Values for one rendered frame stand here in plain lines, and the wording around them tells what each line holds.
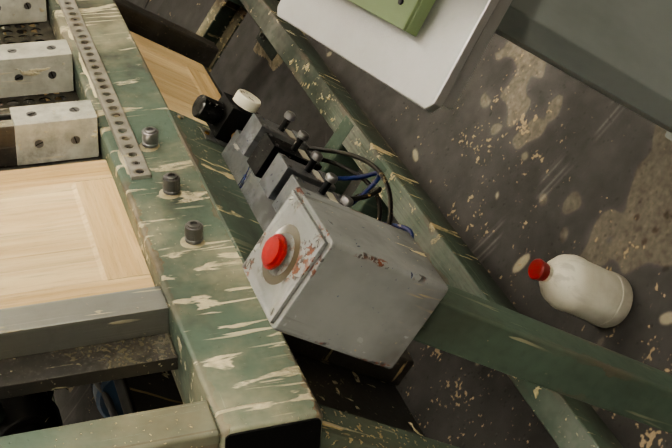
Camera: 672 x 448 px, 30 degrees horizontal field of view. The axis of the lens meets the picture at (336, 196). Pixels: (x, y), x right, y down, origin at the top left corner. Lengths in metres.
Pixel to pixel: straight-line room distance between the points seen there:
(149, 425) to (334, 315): 0.24
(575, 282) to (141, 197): 0.76
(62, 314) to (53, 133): 0.45
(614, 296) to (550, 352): 0.66
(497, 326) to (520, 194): 1.06
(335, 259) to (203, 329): 0.29
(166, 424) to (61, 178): 0.60
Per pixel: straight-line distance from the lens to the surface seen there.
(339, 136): 2.77
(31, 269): 1.71
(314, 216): 1.33
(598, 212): 2.36
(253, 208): 1.82
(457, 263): 2.32
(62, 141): 1.97
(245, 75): 3.65
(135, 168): 1.85
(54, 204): 1.85
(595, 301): 2.18
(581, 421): 2.01
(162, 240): 1.70
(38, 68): 2.16
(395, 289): 1.35
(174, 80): 3.07
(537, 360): 1.56
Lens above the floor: 1.63
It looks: 33 degrees down
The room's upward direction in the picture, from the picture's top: 67 degrees counter-clockwise
